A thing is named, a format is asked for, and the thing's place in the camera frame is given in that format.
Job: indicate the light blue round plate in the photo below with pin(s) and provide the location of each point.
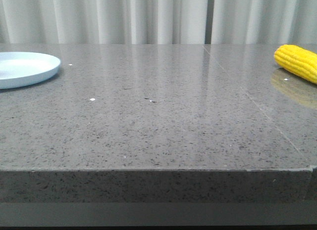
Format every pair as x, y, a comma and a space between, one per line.
19, 69

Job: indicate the yellow corn cob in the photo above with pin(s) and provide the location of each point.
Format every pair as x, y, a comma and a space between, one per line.
298, 61

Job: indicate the white pleated curtain right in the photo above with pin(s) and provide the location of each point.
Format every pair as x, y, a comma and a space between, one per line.
264, 22

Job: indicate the white pleated curtain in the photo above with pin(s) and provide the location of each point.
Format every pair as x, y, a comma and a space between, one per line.
264, 22
103, 21

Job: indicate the white pleated curtain left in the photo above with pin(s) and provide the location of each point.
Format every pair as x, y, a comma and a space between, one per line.
103, 21

